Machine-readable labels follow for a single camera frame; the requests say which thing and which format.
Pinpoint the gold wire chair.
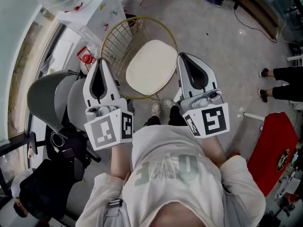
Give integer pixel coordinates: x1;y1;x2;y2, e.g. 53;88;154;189
99;16;178;101

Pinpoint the black floor cable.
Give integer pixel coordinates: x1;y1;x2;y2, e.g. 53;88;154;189
233;2;277;44

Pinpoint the person's leg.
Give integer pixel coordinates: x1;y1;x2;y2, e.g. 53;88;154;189
143;114;161;127
168;105;189;127

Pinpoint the person's white shirt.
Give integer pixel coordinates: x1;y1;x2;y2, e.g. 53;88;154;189
75;124;267;227

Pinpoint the person's left shoe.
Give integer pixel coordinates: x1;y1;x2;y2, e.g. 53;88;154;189
151;102;161;118

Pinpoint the person's left forearm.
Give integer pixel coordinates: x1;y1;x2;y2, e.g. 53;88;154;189
110;140;133;181

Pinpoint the white cabinet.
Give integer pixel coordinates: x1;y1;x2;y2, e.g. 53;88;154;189
56;0;133;47

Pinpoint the grey shoulder strap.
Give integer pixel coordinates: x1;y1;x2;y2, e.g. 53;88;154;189
104;198;131;227

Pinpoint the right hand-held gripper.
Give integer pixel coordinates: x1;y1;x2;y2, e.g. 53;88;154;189
177;52;230;139

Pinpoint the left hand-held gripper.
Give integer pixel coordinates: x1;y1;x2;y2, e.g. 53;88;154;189
82;58;134;151

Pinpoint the grey upholstered chair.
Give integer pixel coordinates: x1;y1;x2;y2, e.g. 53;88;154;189
27;69;88;137

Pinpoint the white charging cable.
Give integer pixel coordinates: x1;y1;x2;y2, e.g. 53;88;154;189
51;131;65;153

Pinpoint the brown wooden bench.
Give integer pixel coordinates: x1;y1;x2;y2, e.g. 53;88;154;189
231;0;281;39

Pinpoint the cream seat cushion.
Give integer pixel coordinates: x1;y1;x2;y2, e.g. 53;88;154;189
125;39;178;96

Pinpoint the white table leg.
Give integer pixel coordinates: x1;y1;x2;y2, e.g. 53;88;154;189
243;112;265;122

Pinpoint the black office chair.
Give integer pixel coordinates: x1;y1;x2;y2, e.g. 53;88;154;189
18;124;102;222

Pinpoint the black-framed window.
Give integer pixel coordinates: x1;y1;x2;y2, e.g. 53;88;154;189
0;0;67;189

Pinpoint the red stool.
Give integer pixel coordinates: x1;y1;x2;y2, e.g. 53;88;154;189
247;112;299;197

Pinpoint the person's right forearm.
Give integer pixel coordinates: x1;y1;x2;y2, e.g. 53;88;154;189
201;135;227;169

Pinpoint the person's right leg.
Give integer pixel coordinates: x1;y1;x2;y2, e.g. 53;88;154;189
168;105;189;127

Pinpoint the person's left leg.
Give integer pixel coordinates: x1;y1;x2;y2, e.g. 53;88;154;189
143;114;161;127

